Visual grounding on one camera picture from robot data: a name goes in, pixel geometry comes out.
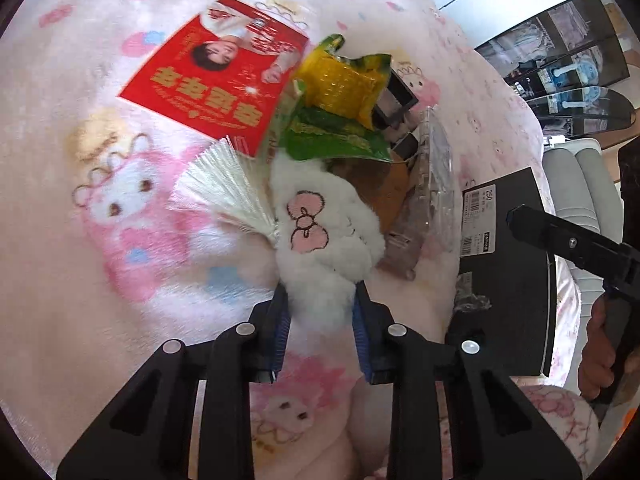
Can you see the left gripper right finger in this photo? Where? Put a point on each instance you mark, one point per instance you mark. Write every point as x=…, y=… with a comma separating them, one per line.
x=375, y=349

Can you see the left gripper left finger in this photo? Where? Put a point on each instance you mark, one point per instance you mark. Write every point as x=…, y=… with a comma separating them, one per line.
x=272, y=321

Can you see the white plush cat toy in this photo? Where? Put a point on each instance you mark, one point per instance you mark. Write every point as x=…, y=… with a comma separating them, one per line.
x=329, y=241

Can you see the clear cartoon phone case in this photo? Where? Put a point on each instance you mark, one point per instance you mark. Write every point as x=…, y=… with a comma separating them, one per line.
x=426, y=217

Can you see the person's right hand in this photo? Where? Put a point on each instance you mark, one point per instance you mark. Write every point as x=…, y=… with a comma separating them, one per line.
x=598, y=356

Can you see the grey padded headboard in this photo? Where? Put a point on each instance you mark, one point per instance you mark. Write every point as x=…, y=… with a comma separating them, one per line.
x=581, y=188

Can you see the black cardboard shoe box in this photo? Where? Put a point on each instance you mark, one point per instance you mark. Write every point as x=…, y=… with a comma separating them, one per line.
x=506, y=289

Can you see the white tassel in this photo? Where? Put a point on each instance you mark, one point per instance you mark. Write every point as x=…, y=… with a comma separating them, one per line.
x=230, y=186

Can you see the pink cartoon bed blanket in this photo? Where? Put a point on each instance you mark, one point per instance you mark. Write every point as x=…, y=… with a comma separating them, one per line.
x=96, y=270

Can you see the black glass display cabinet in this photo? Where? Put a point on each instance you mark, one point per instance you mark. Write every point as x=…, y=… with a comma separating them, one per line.
x=562, y=62

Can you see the green yellow snack bag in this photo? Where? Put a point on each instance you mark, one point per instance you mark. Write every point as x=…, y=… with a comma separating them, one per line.
x=333, y=116

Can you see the red snack packet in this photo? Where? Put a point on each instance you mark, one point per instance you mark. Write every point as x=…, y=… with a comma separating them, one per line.
x=222, y=74

